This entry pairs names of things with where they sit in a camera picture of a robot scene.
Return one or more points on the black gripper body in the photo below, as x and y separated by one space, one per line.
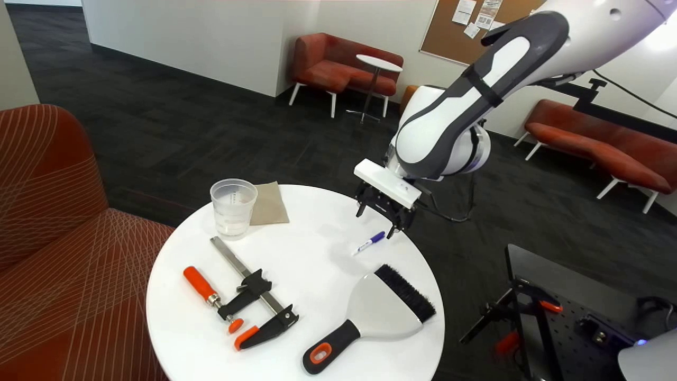
383 201

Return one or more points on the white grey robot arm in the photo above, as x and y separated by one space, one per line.
452 135

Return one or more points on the blue white pen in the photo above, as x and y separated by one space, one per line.
372 240

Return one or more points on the clear plastic cup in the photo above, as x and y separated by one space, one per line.
234 205

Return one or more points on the small round white side table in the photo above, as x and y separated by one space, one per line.
379 62

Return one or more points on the red sofa white legs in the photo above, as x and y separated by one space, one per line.
328 67

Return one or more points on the black tripod orange knobs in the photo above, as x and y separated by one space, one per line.
526 319

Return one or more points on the cork pin board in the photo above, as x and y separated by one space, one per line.
441 39

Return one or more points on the white paper note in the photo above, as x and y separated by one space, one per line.
464 12
472 30
489 13

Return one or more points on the black perforated work table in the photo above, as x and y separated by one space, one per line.
585 282

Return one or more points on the red bench white legs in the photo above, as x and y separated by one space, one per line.
599 144

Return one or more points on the white rounded device housing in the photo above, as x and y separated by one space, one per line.
653 356

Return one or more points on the orange patterned armchair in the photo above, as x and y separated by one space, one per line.
64 267

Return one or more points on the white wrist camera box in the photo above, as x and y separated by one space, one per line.
385 184

